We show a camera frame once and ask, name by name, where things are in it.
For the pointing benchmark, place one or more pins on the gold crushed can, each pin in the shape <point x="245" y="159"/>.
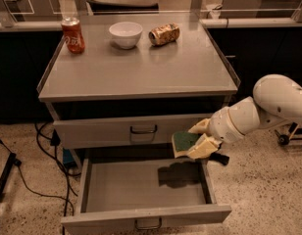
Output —
<point x="164" y="34"/>

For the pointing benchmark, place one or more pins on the closed top drawer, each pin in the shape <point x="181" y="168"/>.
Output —
<point x="123" y="131"/>

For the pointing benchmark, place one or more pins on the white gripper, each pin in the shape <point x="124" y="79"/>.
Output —
<point x="222" y="125"/>

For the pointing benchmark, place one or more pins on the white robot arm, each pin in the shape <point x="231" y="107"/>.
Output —
<point x="276" y="99"/>

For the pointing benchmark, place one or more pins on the black wheeled cart base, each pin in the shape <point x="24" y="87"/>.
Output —
<point x="294" y="133"/>

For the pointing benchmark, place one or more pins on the green and yellow sponge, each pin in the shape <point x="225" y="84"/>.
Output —
<point x="182" y="142"/>

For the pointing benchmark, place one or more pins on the grey metal drawer cabinet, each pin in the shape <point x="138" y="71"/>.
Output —
<point x="186" y="77"/>

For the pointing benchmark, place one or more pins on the white bowl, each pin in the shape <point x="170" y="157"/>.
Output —
<point x="125" y="34"/>

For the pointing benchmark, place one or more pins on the clear acrylic barrier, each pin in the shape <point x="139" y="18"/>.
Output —
<point x="45" y="14"/>

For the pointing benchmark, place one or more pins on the black stand leg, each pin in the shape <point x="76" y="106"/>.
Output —
<point x="6" y="171"/>

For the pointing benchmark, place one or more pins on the open middle drawer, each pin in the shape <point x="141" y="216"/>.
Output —
<point x="141" y="194"/>

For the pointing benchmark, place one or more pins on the red soda can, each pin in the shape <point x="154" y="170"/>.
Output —
<point x="72" y="35"/>

